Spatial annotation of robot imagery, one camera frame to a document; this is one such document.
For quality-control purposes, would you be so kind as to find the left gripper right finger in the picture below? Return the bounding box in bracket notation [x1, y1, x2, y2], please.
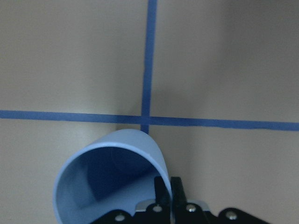
[171, 177, 188, 224]

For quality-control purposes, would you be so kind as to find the blue cup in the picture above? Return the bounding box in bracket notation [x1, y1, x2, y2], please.
[53, 129, 171, 224]

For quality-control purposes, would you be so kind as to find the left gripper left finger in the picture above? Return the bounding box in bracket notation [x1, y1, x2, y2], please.
[153, 176, 172, 224]

